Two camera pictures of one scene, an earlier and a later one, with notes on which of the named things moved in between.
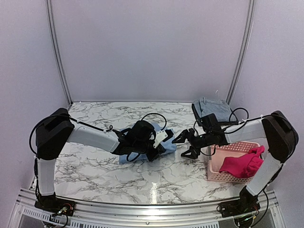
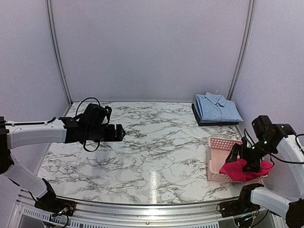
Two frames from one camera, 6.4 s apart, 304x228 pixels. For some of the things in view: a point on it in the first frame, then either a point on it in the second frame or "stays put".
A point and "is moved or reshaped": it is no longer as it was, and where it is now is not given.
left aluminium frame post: (49, 4) stays put
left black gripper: (151, 156) → (111, 136)
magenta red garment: (244, 166) is moved or reshaped
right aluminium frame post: (241, 60) stays put
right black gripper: (184, 135) → (234, 151)
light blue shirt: (168, 145) → (212, 107)
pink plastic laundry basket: (215, 154) stays put
